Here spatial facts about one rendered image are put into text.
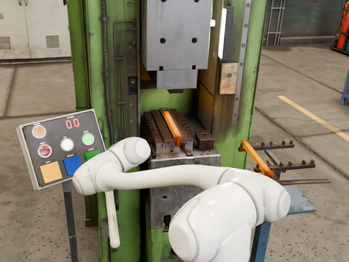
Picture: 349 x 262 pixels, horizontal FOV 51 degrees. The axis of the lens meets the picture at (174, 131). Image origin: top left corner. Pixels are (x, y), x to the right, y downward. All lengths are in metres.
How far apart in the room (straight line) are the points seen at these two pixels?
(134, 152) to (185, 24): 0.70
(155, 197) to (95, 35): 0.88
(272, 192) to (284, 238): 2.03
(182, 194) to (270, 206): 1.16
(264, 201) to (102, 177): 0.55
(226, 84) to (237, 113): 0.21
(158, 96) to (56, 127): 0.84
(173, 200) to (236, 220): 1.22
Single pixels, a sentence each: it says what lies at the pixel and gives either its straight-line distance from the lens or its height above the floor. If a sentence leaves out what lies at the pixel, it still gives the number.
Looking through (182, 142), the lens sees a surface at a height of 1.02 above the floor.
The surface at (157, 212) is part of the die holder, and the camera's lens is 2.06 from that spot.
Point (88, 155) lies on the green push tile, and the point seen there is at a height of 1.03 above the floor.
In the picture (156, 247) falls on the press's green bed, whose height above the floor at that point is 0.32.
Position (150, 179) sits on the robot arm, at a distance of 1.14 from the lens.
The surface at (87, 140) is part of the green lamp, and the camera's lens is 1.71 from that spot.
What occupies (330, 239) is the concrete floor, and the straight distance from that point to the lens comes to 3.05.
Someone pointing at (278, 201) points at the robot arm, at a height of 1.34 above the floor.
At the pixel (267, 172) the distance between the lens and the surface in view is 1.73.
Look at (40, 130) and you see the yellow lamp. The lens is 1.66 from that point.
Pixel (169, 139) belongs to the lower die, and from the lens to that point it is 1.92.
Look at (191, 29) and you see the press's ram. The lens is 1.74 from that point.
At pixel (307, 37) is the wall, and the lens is 9.68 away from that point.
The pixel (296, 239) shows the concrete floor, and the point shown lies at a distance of 2.95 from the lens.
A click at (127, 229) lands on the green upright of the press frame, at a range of 2.37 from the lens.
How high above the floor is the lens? 1.86
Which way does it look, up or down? 26 degrees down
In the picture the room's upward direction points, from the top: 2 degrees clockwise
